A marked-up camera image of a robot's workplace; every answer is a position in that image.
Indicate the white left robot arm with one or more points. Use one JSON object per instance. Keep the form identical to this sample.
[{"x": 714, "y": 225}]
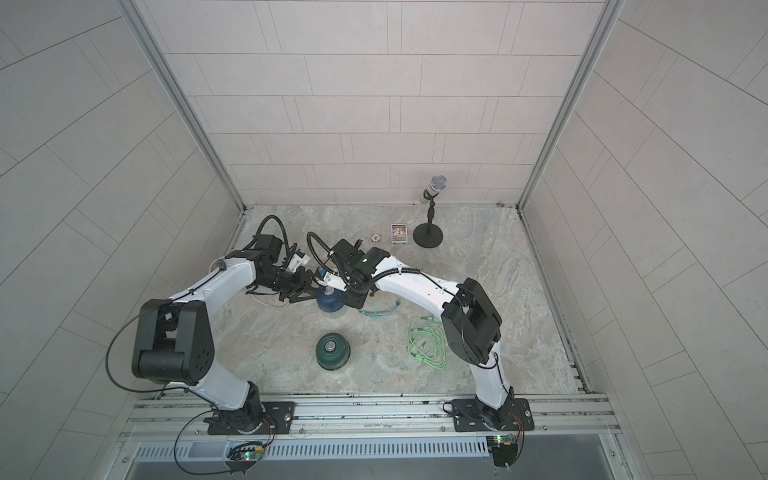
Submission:
[{"x": 174, "y": 341}]

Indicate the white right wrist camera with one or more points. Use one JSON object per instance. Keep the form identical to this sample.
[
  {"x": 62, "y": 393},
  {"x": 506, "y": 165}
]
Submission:
[{"x": 330, "y": 279}]

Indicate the blue cordless meat grinder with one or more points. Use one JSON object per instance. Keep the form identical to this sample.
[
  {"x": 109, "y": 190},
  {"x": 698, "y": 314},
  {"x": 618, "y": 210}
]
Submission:
[{"x": 329, "y": 300}]

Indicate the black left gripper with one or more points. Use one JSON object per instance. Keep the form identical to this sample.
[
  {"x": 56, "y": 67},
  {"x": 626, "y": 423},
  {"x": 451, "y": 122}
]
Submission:
[{"x": 302, "y": 285}]

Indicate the aluminium front rail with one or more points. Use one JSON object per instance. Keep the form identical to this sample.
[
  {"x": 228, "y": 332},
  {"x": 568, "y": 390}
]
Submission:
[{"x": 314, "y": 416}]

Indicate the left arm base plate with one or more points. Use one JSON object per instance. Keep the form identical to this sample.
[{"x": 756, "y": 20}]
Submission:
[{"x": 249, "y": 417}]

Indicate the black microphone stand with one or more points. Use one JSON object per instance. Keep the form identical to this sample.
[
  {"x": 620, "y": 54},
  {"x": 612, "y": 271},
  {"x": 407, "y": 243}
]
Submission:
[{"x": 428, "y": 235}]

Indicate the purple playing card box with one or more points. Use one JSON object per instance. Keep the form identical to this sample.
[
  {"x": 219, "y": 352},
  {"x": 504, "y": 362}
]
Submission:
[{"x": 399, "y": 234}]

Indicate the green cordless meat grinder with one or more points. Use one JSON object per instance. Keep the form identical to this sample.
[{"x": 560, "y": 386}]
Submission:
[{"x": 332, "y": 351}]

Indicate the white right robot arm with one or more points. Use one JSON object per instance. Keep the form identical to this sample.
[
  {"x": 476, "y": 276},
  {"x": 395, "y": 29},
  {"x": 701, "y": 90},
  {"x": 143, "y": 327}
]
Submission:
[{"x": 471, "y": 323}]

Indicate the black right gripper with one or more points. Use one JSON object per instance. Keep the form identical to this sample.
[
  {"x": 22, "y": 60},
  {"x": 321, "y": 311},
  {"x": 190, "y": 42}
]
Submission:
[{"x": 356, "y": 300}]

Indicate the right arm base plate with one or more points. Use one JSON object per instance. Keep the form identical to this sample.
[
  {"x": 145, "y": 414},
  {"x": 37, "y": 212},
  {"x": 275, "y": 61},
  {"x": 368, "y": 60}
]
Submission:
[{"x": 492, "y": 414}]

